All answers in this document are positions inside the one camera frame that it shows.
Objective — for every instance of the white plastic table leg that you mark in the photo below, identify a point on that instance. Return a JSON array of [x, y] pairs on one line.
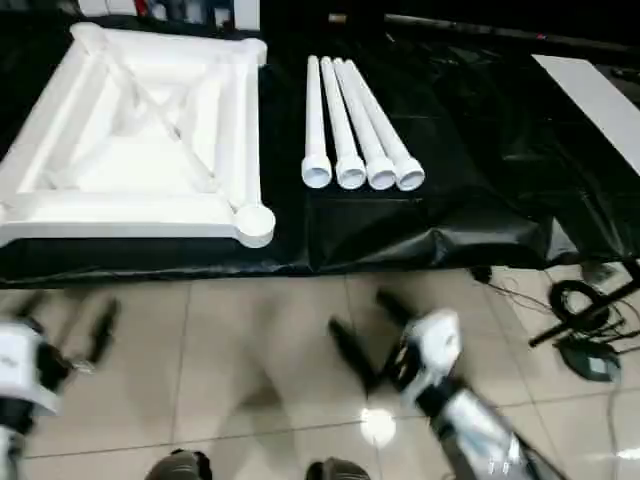
[[340, 125], [315, 125], [363, 125], [382, 125]]

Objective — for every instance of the white plastic table top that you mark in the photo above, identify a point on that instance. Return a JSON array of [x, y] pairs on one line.
[[215, 125]]

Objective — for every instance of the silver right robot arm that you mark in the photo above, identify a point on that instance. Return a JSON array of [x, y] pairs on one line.
[[475, 420]]

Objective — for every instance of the black mat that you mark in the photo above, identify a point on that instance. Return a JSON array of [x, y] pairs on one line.
[[450, 220]]

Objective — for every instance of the grey robot right foot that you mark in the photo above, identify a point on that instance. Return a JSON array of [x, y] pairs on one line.
[[337, 467]]

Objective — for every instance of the grey robot foot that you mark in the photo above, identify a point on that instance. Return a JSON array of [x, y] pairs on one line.
[[337, 467], [180, 465]]

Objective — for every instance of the grey robot left foot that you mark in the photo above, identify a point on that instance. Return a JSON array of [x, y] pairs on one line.
[[180, 465]]

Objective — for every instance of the black floor bar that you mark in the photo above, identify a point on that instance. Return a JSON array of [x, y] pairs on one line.
[[580, 320]]

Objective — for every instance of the grey floor device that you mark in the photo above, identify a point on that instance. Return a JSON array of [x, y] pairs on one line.
[[592, 365]]

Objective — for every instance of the white flat board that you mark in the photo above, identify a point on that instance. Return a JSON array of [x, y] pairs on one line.
[[590, 95]]

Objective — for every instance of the dark metal pole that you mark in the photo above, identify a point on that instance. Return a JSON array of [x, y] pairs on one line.
[[500, 32]]

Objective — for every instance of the small tan label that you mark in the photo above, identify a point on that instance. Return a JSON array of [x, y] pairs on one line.
[[337, 18]]

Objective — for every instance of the white glass-door cabinet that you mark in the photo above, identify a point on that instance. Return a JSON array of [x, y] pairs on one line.
[[247, 12]]

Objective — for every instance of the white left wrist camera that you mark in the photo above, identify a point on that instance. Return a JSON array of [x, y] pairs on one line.
[[25, 365]]

